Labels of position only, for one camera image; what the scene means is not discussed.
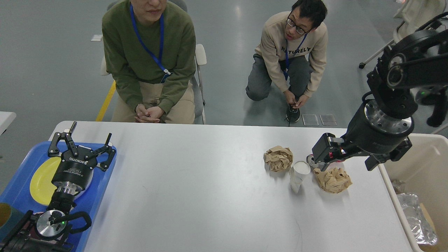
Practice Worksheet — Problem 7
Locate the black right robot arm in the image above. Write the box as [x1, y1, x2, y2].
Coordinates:
[307, 12, 448, 171]

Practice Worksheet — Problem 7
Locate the yellow plate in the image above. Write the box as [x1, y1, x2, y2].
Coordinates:
[29, 157, 61, 206]

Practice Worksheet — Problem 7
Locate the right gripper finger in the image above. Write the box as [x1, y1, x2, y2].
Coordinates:
[312, 133, 356, 171]
[365, 138, 412, 171]

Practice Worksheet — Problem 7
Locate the floor outlet plate right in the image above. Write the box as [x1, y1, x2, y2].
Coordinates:
[320, 114, 338, 126]

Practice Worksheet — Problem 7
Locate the crumpled brown paper ball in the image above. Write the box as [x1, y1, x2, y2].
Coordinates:
[263, 146, 293, 172]

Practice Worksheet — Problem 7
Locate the aluminium foil tray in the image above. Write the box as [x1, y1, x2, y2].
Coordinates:
[397, 193, 438, 246]

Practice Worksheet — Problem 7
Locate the grey office chair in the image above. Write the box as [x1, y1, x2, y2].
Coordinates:
[96, 0, 207, 124]

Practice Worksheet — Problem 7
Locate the white office chair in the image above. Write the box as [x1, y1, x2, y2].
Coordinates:
[358, 0, 447, 69]

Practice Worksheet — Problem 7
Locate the crushed red can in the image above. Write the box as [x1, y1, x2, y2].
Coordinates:
[306, 154, 346, 171]

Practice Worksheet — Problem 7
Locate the aluminium foil sheet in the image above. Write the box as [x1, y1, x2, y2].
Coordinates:
[391, 179, 406, 195]

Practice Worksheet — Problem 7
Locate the dark teal mug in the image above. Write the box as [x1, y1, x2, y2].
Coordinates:
[0, 203, 24, 241]

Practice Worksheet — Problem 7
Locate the brown paper wad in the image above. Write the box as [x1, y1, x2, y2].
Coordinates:
[313, 167, 352, 194]

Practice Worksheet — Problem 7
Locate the person in beige sweatshirt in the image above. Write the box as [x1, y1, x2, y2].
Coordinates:
[245, 0, 328, 122]

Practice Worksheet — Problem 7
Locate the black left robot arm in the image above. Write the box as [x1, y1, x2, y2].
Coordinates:
[1, 122, 117, 252]

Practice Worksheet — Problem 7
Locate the floor outlet plate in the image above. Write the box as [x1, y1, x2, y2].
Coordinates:
[302, 114, 320, 126]
[320, 114, 338, 126]

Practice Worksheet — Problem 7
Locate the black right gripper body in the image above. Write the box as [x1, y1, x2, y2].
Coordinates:
[345, 99, 414, 154]

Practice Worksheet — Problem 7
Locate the blue plastic tray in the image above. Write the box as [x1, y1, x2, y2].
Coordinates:
[0, 141, 118, 252]

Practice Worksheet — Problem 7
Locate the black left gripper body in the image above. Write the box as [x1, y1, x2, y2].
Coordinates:
[51, 147, 96, 196]

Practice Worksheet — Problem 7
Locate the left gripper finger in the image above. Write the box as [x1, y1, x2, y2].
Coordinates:
[87, 133, 116, 172]
[47, 121, 79, 158]

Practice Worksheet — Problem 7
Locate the floor outlet plate left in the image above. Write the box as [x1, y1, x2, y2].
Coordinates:
[302, 114, 320, 126]

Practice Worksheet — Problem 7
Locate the person in khaki trousers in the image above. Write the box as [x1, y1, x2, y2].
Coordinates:
[102, 0, 196, 124]

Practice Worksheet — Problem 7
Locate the beige plastic bin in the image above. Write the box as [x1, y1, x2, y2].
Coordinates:
[378, 133, 448, 252]

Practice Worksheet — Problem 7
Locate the white side table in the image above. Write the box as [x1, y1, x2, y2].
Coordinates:
[0, 111, 16, 135]

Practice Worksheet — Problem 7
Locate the white paper cup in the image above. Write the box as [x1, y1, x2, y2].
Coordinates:
[289, 161, 311, 194]

